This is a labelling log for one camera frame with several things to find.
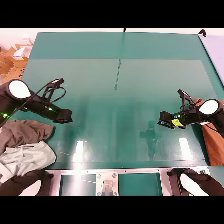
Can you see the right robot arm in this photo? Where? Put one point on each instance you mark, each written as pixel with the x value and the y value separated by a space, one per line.
pixel 213 115

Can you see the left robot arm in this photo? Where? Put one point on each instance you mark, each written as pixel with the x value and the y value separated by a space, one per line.
pixel 36 105

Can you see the brown garment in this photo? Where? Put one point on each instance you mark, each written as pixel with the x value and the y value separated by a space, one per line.
pixel 23 131

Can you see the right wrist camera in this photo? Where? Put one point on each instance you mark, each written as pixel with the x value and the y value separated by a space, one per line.
pixel 185 96

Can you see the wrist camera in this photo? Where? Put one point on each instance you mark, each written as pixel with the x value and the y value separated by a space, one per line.
pixel 56 82
pixel 185 96

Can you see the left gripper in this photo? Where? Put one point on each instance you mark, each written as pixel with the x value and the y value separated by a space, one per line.
pixel 64 116

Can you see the orange garment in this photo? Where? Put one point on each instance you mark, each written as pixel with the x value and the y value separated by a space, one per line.
pixel 215 146

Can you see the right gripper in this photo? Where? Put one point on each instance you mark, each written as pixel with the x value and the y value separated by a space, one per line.
pixel 167 120

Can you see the pale grey garment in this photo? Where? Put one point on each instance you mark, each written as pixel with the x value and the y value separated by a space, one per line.
pixel 26 160

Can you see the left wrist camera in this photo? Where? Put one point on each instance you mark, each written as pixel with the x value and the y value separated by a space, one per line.
pixel 56 82

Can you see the silver frame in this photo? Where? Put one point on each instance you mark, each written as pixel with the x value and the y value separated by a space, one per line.
pixel 106 178

